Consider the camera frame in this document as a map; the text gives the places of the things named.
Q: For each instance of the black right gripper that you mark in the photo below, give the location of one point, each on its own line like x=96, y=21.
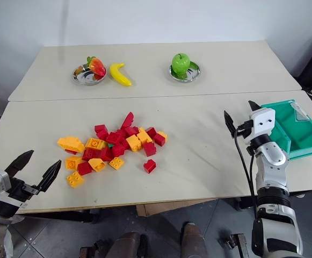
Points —
x=245, y=129

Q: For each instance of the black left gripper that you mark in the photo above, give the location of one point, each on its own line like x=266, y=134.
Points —
x=21, y=192

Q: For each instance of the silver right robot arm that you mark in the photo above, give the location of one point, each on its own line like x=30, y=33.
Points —
x=272, y=161

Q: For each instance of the green plastic storage bin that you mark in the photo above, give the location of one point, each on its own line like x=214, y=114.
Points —
x=302, y=134

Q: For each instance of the steel plate under apple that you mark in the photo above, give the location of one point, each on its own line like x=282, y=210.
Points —
x=193, y=72

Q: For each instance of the green toy apple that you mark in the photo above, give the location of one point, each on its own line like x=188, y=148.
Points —
x=180, y=63

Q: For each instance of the green plastic toy brick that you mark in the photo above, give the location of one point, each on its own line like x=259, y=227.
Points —
x=111, y=145

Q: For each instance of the steel plate under strawberry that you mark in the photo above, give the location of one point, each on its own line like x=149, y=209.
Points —
x=86, y=78

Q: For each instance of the red toy strawberry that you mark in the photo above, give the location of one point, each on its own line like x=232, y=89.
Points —
x=97, y=65

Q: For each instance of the yellow toy banana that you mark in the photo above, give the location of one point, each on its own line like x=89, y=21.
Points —
x=119, y=75

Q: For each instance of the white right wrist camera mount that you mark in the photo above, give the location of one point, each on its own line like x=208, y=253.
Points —
x=263, y=122

